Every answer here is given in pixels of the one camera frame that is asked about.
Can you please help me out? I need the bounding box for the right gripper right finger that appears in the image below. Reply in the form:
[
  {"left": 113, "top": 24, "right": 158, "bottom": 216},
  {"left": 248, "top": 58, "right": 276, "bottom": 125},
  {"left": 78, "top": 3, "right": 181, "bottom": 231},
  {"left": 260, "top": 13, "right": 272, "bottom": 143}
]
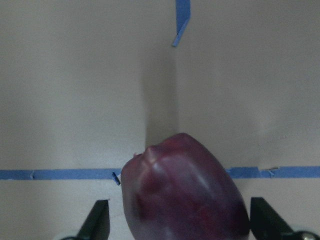
[{"left": 250, "top": 197, "right": 294, "bottom": 240}]

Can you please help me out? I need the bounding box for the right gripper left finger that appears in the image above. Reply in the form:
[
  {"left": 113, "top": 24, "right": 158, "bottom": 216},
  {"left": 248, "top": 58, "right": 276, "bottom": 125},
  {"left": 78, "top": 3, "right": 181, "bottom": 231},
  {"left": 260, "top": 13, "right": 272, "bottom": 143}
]
[{"left": 76, "top": 199, "right": 110, "bottom": 240}]

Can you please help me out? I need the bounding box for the dark red apple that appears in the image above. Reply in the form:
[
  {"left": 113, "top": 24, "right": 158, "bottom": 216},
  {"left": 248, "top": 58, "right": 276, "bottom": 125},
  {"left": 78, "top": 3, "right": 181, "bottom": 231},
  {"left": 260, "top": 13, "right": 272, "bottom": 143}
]
[{"left": 120, "top": 133, "right": 250, "bottom": 240}]

